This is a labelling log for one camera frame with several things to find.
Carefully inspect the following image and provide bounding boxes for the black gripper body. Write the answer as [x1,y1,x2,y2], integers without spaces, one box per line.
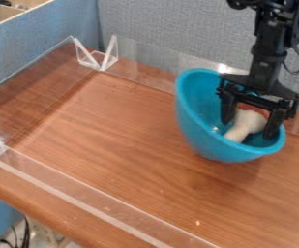
[217,49,299,119]

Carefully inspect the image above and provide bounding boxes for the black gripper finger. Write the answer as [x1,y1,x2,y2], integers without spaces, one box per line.
[222,92,237,124]
[263,108,287,140]

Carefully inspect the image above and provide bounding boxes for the white toy mushroom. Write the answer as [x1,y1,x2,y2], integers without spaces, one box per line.
[225,103,270,142]

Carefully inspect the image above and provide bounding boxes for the blue plastic bowl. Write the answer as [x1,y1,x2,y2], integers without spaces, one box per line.
[175,68,286,163]

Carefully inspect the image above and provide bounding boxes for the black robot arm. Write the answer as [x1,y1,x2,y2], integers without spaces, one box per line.
[217,0,299,140]

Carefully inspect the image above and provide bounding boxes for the clear acrylic barrier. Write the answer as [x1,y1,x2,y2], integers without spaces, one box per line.
[0,34,299,248]

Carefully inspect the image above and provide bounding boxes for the wooden shelf box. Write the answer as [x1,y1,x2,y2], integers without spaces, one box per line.
[0,0,55,24]

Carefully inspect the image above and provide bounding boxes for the black cables under table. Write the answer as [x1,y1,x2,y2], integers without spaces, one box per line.
[0,215,33,248]

